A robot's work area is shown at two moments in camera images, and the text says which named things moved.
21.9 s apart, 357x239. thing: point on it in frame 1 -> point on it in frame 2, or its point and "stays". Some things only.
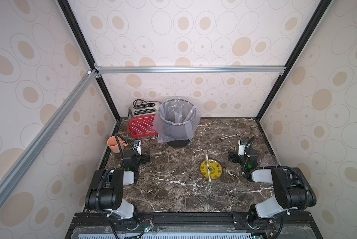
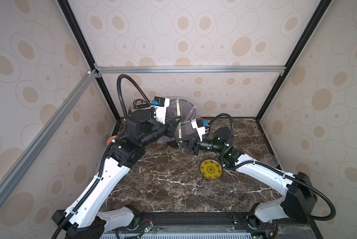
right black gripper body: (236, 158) -> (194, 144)
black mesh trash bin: (178, 116) stays
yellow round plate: (215, 169) stays
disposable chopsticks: (206, 155) -> (178, 113)
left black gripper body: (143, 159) -> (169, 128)
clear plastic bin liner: (176, 119) stays
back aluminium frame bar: (140, 69) stays
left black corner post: (74, 22) stays
